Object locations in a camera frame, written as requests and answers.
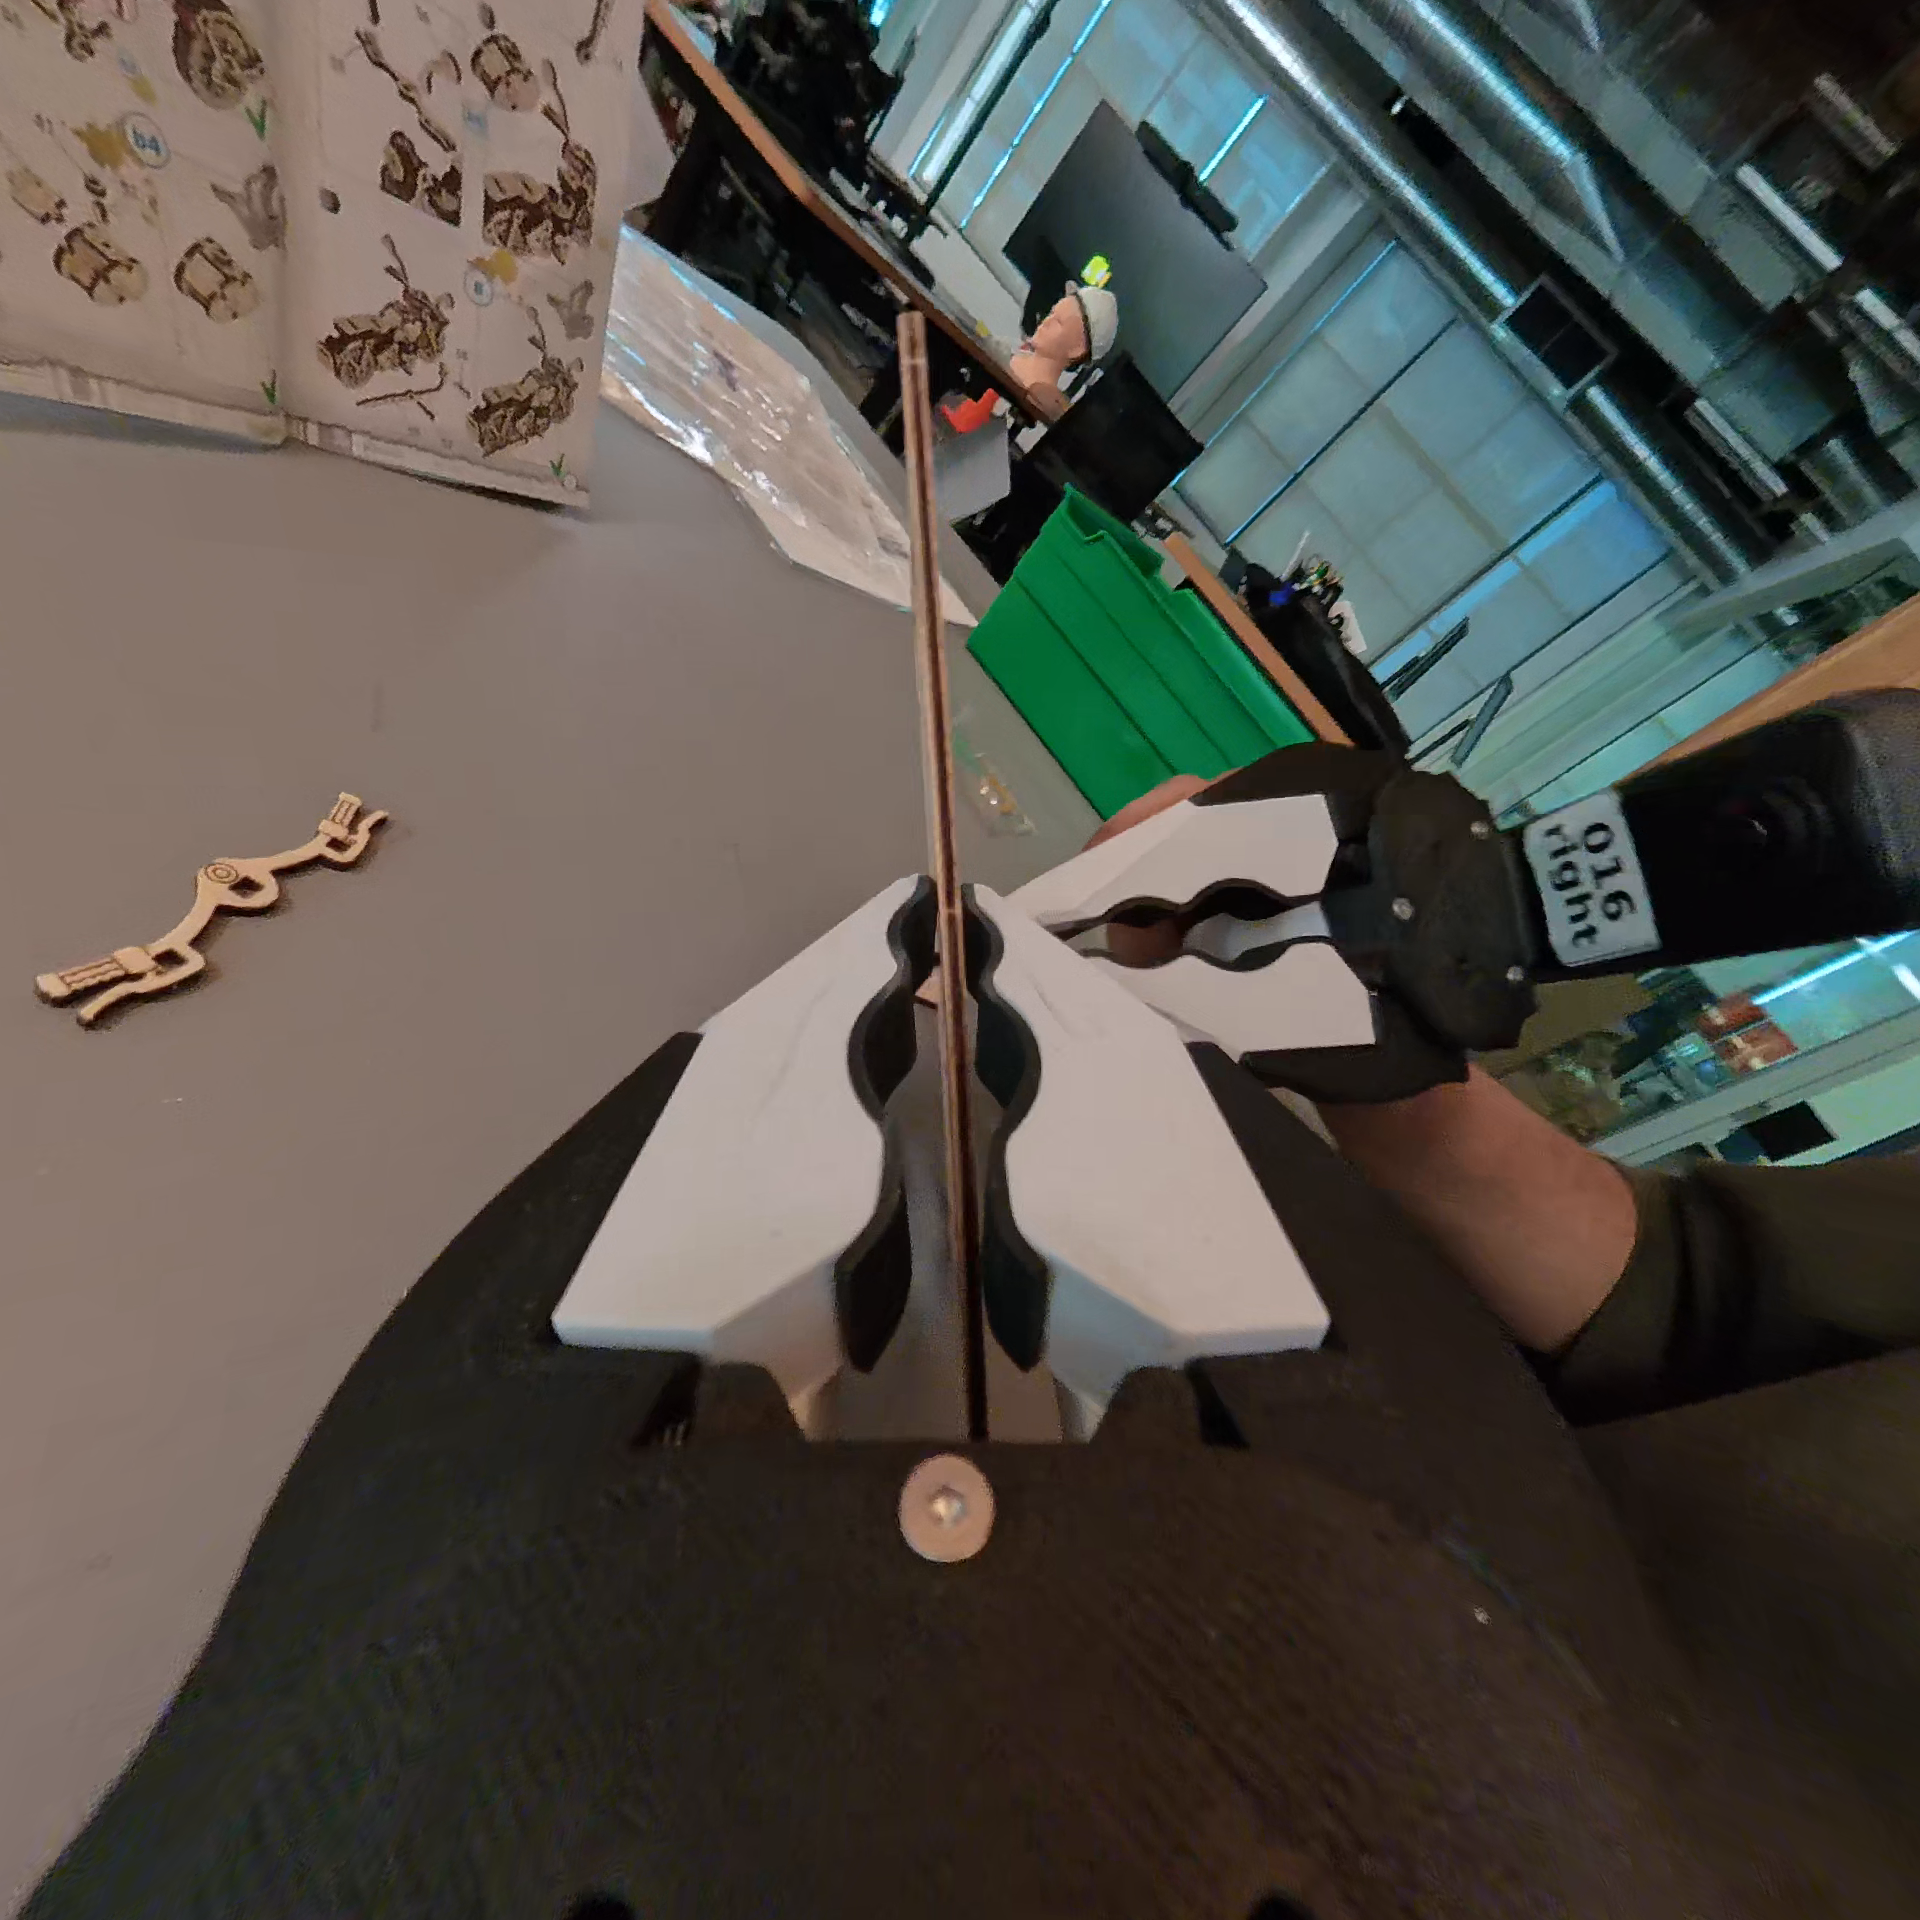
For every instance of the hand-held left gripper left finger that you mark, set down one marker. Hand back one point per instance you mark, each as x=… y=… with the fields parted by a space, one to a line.
x=721 y=1200

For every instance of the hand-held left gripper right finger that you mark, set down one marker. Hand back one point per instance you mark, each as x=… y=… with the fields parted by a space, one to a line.
x=1170 y=1200

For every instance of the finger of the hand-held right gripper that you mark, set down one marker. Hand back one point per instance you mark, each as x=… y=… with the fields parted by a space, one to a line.
x=1259 y=991
x=1200 y=848

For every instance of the wooden puzzle sheet gear holes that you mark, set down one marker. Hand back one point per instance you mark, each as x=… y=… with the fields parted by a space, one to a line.
x=932 y=630

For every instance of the long curvy wooden part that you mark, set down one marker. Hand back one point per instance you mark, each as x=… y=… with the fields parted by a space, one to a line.
x=210 y=915

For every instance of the grey desk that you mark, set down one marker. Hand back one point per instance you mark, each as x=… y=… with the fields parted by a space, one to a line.
x=374 y=676

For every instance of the person's right hand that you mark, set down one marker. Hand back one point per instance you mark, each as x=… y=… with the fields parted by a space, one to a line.
x=1154 y=795

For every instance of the wooden beam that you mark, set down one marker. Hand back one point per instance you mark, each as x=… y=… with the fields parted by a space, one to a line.
x=1799 y=676

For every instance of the green plastic bin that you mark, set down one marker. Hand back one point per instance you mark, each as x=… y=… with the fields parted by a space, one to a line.
x=1124 y=660

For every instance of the orange object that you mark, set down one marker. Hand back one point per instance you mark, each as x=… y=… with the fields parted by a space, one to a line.
x=968 y=409

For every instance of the clear plastic bag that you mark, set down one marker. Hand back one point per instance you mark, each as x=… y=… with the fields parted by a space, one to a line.
x=764 y=436

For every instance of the dark grey panel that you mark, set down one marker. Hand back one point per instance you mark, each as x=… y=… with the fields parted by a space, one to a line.
x=1140 y=227

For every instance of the person's brown jacket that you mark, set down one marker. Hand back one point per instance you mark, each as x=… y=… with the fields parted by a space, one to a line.
x=1770 y=1577

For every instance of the illustrated instruction booklet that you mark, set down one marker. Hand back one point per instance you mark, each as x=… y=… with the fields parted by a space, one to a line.
x=299 y=227

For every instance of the silver ventilation duct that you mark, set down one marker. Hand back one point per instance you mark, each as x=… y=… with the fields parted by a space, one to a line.
x=1425 y=165

